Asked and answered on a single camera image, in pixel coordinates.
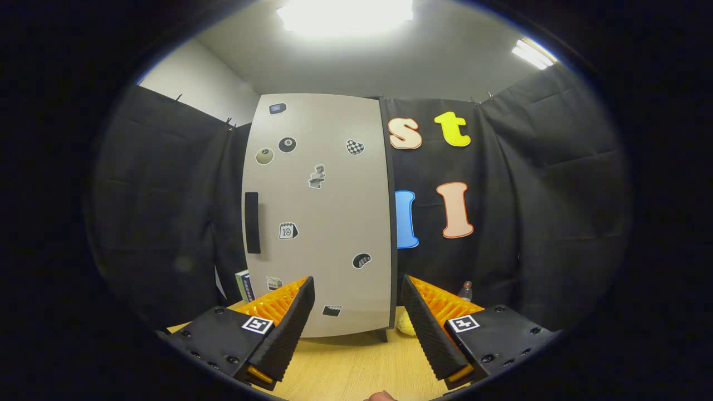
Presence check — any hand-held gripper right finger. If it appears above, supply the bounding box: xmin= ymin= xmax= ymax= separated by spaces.
xmin=401 ymin=274 xmax=558 ymax=390

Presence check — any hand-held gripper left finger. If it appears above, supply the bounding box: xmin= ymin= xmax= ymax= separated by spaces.
xmin=167 ymin=276 xmax=316 ymax=390

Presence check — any dark grey shoe cabinet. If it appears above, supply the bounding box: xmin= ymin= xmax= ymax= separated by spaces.
xmin=365 ymin=96 xmax=399 ymax=343

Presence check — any black door handle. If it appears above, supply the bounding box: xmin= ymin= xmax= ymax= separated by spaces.
xmin=245 ymin=192 xmax=261 ymax=255

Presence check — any black backdrop cloth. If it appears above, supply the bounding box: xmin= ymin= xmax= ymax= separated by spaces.
xmin=84 ymin=61 xmax=633 ymax=335

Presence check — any narrow ceiling light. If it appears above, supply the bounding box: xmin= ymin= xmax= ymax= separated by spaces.
xmin=511 ymin=38 xmax=558 ymax=71

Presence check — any large ceiling light panel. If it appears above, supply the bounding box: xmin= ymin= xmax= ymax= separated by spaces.
xmin=277 ymin=0 xmax=414 ymax=38

